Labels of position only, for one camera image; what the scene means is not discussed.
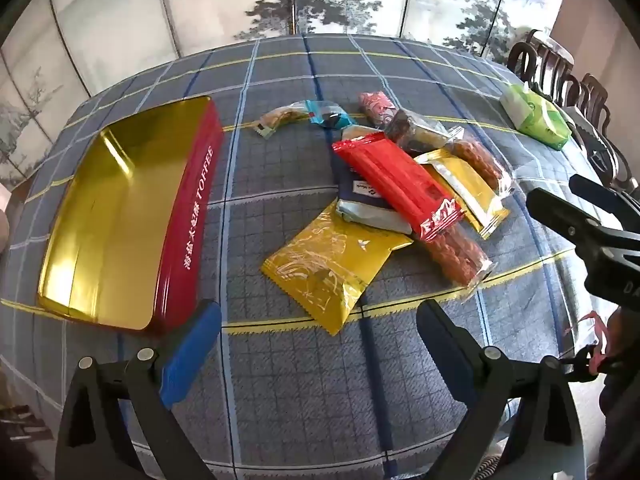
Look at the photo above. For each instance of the clear brown snack packet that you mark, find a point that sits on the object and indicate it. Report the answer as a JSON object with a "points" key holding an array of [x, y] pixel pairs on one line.
{"points": [[415, 132]]}

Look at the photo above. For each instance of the small green-edged snack packet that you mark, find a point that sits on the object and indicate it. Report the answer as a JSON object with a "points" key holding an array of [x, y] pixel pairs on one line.
{"points": [[280, 117]]}

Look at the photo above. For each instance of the dark blue snack packet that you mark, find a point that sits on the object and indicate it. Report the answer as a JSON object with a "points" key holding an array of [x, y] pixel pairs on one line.
{"points": [[357, 185]]}

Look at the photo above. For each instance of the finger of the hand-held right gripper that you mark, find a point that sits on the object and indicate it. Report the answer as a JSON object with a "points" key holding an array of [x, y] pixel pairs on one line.
{"points": [[560, 212], [595, 187]]}

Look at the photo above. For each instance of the yellow snack packet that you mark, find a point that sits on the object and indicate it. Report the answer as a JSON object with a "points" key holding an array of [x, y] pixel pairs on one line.
{"points": [[320, 265]]}

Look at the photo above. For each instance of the gold and silver snack packet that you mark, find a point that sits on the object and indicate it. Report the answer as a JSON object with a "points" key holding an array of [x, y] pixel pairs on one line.
{"points": [[465, 190]]}

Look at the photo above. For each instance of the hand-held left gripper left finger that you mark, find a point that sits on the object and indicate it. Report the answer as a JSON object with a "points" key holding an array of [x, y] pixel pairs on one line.
{"points": [[192, 350]]}

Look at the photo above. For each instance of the dark wooden furniture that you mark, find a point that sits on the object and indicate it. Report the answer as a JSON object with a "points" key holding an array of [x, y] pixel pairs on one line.
{"points": [[25, 422]]}

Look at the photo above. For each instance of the red snack packet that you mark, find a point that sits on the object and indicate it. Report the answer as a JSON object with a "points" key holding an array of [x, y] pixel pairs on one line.
{"points": [[395, 180]]}

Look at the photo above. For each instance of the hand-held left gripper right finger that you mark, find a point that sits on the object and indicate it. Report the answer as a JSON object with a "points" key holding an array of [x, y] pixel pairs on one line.
{"points": [[440, 340]]}

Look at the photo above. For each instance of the pink patterned snack packet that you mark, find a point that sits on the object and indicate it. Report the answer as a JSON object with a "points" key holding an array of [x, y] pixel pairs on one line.
{"points": [[377, 107]]}

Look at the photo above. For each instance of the clear orange snack packet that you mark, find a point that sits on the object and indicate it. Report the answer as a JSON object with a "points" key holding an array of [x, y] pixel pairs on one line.
{"points": [[480, 162], [455, 255]]}

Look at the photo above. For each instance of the light blue silver snack packet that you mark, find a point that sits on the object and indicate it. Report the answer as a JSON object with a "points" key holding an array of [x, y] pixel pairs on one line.
{"points": [[370, 217]]}

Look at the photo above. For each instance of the blue plaid tablecloth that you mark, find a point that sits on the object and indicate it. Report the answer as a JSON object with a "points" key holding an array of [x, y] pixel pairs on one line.
{"points": [[280, 385]]}

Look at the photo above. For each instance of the red and gold tin box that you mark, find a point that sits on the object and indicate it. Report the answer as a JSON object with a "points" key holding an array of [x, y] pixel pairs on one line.
{"points": [[100, 220]]}

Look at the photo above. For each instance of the red and black small object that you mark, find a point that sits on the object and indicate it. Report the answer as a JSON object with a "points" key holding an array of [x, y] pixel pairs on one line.
{"points": [[592, 355]]}

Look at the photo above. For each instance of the green tissue pack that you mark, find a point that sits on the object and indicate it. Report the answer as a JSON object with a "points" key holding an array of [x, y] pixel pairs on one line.
{"points": [[535, 115]]}

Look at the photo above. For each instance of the painted tree folding screen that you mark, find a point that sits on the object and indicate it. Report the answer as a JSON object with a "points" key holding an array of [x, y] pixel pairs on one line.
{"points": [[200, 0]]}

